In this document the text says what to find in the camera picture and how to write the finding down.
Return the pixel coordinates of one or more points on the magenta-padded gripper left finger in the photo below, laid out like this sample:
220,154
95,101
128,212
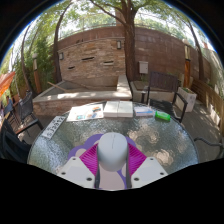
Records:
78,171

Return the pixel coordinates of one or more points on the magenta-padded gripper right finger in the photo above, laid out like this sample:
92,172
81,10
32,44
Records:
146,171

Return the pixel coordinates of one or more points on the white computer mouse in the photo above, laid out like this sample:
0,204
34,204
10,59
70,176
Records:
112,150

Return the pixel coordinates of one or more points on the purple paw-shaped mouse pad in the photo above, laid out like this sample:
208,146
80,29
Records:
111,180

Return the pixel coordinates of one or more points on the white number plate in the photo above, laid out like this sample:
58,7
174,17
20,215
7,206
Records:
53,127

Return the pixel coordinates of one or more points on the small green box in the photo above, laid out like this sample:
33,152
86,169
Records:
162,116

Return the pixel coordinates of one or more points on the small white box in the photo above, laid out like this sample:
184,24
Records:
144,111

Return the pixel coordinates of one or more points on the open white book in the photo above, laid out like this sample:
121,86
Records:
118,109

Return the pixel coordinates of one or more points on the black metal armchair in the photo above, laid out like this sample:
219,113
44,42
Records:
13,146

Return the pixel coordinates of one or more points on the raised stone basin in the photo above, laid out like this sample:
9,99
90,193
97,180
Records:
76,96

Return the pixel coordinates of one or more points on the black mesh-back chair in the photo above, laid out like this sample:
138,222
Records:
26,106

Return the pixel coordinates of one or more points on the white planter box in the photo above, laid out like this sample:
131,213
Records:
187,98

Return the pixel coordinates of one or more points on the dark slatted garden chair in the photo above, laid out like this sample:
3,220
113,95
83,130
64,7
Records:
163,81

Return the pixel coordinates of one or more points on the orange canopy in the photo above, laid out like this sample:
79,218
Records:
6,81

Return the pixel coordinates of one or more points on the thin curved tree trunk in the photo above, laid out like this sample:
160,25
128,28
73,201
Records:
56,53

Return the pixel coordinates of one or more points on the large tree trunk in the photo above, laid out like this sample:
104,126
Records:
130,50

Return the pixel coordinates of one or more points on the wooden lamp post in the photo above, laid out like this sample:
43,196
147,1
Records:
187,70
36,76

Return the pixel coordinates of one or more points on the grey wall utility box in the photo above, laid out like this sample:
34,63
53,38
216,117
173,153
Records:
143,67

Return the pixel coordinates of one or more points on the small wall lantern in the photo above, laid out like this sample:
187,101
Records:
61,56
119,45

